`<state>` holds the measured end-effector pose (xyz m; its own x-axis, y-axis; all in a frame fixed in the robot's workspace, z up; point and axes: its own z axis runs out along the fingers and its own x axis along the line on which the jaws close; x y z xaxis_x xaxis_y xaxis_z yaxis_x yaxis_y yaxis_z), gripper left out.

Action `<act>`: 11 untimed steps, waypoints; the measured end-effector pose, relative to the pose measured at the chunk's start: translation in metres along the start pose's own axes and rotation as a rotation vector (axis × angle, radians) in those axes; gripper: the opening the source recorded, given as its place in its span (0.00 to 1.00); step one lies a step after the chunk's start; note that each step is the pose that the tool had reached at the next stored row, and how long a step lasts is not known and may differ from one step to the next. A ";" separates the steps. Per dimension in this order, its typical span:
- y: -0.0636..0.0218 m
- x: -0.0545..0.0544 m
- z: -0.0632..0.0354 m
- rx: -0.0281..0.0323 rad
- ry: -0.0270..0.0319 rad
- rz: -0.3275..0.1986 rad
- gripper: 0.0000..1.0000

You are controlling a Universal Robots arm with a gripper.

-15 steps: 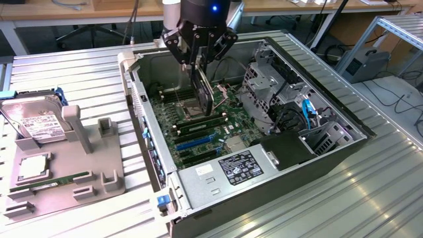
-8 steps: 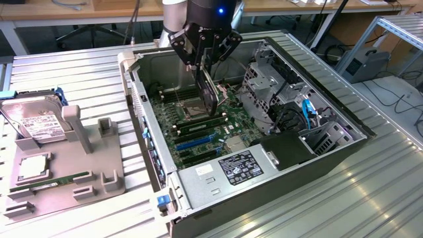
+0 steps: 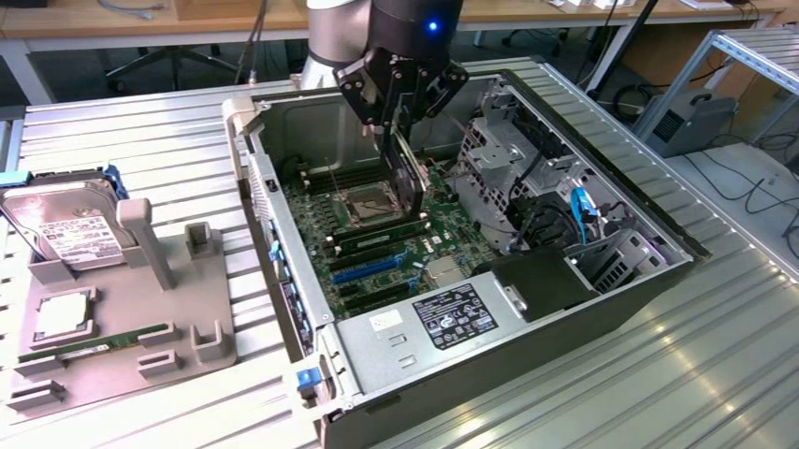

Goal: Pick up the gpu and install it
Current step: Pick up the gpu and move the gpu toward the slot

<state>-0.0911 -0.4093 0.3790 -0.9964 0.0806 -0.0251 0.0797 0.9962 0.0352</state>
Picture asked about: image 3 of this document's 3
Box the silver chipset heat sink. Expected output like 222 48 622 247
422 259 469 286

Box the black expansion slot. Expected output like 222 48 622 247
328 247 404 273
341 283 414 313

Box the black office chair base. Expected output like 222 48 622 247
102 44 244 93
473 27 570 57

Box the silver hard disk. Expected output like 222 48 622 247
0 180 135 272

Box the silver CPU chip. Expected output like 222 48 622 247
33 297 91 340

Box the light blue cable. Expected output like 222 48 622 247
97 0 165 21

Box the black slanted pole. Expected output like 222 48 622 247
585 0 660 94

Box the CPU socket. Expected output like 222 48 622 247
333 186 401 228

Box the silver power supply unit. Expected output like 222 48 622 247
333 270 532 398

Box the black graphics card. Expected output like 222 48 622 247
373 124 429 231

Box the silver disk bay cage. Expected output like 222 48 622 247
454 116 550 235

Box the thin hanging cable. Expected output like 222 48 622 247
234 0 270 86

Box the black open PC case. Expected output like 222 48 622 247
222 68 712 449

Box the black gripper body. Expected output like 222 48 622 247
364 0 466 72

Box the blue wire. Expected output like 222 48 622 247
568 186 604 247

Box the grey box device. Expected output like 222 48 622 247
641 88 737 158

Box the green RAM stick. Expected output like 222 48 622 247
329 219 432 256
15 322 170 366

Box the blue disk caddy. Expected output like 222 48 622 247
0 161 130 202

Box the grey parts rack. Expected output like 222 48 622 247
2 196 238 413

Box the brown box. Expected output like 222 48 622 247
175 0 266 21

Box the aluminium frame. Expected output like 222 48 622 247
634 27 799 137

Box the green motherboard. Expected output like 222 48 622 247
277 156 481 319

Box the black fan shroud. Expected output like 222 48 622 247
470 245 604 324

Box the long wooden desk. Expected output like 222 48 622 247
0 0 786 107

